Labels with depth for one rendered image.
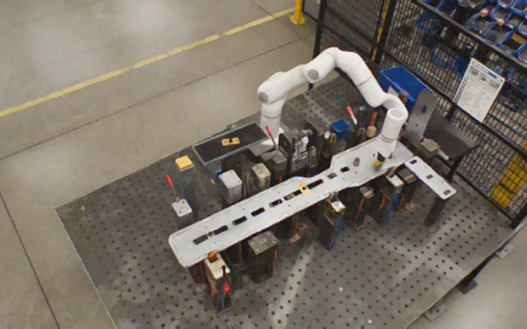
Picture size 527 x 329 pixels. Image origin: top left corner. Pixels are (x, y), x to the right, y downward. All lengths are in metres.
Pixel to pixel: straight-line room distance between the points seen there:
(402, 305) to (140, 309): 1.26
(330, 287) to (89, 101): 2.99
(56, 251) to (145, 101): 1.64
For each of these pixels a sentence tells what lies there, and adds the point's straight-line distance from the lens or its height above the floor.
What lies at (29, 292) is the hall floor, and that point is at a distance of 3.34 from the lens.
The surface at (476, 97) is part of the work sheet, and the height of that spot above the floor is 1.27.
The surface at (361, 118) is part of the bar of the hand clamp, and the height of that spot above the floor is 1.16.
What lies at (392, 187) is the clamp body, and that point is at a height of 1.02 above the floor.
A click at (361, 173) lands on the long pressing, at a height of 1.00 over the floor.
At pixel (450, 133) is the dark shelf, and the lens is 2.71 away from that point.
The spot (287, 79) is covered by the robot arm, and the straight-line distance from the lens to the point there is 2.38.
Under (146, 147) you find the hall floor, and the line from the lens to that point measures 3.88.
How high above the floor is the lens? 2.74
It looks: 48 degrees down
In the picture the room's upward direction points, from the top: 3 degrees clockwise
